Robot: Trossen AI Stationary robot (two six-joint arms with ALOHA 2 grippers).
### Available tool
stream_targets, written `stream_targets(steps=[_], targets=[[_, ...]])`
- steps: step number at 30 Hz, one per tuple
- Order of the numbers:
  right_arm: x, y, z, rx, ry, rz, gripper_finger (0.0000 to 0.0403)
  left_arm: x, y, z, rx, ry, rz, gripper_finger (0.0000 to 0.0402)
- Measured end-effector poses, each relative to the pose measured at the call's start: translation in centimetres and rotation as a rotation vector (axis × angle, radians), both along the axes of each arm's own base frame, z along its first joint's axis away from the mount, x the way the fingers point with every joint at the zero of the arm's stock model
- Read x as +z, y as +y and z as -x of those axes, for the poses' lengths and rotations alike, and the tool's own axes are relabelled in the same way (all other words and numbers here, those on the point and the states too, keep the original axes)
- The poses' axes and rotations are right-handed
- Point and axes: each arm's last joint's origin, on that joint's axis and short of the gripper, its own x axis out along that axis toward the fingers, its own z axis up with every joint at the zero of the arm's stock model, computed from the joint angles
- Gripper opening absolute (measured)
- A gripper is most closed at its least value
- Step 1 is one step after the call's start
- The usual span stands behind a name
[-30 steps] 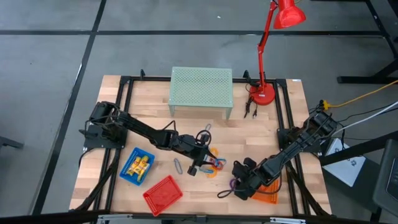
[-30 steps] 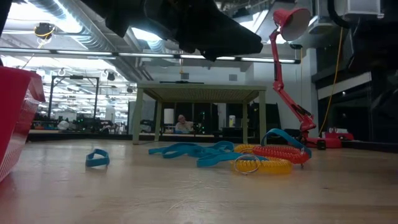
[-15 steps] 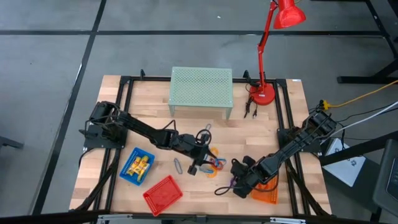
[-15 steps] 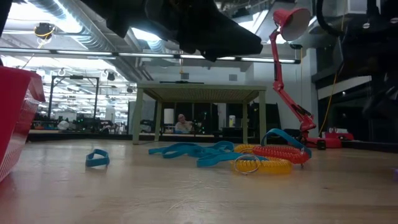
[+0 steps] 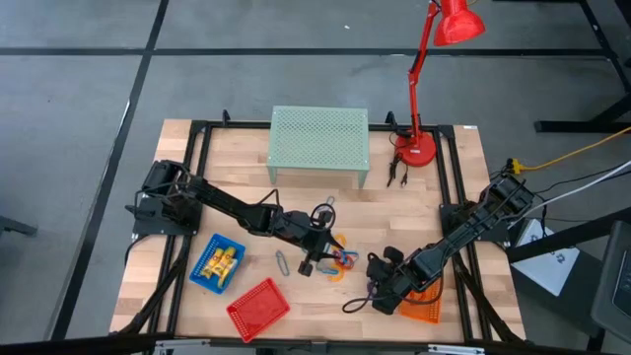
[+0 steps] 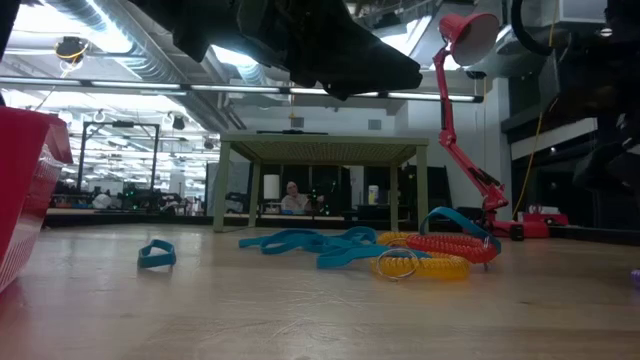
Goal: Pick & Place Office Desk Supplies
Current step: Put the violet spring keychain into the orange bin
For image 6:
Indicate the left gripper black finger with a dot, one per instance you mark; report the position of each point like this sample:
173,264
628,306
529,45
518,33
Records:
340,55

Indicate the black background robot arm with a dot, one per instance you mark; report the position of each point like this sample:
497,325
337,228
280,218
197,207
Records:
162,202
131,200

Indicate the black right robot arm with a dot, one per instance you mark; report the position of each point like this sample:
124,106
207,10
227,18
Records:
600,60

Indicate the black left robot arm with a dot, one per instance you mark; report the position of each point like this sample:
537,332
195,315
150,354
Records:
6,20

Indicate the red desk lamp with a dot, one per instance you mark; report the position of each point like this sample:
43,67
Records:
447,135

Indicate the overhead LED light bar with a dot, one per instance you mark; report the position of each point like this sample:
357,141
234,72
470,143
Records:
235,89

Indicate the red flat box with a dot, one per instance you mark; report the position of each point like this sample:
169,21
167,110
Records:
547,219

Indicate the green perforated metal shelf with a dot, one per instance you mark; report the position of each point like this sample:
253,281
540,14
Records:
325,150

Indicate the black ceiling spotlight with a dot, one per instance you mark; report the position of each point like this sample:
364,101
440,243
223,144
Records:
178,123

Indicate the white wipes canister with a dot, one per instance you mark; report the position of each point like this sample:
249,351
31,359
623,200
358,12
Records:
373,196

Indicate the person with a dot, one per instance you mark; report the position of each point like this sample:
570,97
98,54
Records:
295,201

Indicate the white round object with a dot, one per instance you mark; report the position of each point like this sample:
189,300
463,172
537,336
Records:
101,201

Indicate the red plastic mesh basket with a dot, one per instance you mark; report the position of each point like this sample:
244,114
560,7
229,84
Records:
20,175

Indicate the black overhead camera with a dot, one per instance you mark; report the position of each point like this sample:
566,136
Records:
71,49

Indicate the black background rig frame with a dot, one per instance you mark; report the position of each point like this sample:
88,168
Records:
155,155

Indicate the black aluminium rig frame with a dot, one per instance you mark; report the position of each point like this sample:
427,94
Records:
150,219

